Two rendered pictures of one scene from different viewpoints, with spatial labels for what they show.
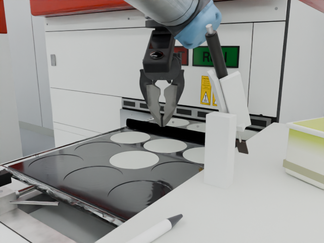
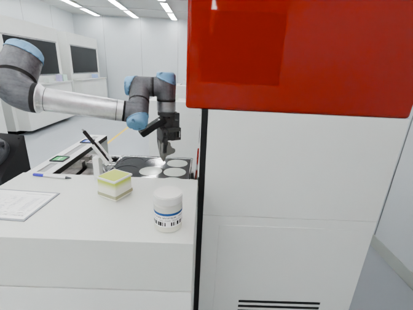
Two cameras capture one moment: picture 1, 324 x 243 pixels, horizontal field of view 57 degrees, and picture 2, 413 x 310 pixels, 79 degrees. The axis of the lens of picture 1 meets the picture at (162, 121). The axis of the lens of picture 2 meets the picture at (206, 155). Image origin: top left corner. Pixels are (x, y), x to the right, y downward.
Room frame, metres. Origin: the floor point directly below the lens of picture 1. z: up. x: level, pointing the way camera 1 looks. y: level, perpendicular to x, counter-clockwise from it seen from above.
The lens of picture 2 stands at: (0.15, -0.91, 1.35)
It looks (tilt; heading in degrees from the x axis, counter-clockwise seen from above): 19 degrees down; 53
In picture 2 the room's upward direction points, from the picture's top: 3 degrees clockwise
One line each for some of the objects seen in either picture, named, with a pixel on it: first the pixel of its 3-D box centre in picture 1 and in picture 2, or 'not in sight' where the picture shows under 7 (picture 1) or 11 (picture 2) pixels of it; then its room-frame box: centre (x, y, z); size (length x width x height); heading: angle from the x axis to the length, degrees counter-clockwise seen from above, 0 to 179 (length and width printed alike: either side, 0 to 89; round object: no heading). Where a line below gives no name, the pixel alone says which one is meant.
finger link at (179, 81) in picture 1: (172, 83); (164, 142); (0.60, -0.02, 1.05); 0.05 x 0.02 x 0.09; 83
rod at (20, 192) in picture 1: (23, 191); not in sight; (0.45, 0.23, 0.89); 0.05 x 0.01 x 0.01; 144
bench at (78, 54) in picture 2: not in sight; (77, 73); (1.63, 7.33, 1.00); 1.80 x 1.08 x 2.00; 54
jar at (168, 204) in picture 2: not in sight; (168, 208); (0.40, -0.43, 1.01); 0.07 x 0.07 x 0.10
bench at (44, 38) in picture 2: not in sight; (24, 76); (0.33, 5.56, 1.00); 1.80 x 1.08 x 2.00; 54
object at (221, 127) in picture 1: (226, 126); (102, 162); (0.34, -0.08, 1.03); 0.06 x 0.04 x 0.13; 144
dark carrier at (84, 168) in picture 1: (134, 160); (150, 171); (0.58, 0.06, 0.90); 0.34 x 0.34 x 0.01; 54
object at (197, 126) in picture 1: (182, 136); (197, 172); (0.75, -0.06, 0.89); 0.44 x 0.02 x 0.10; 54
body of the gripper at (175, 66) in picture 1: (163, 52); (168, 126); (0.63, 0.00, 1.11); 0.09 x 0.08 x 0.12; 173
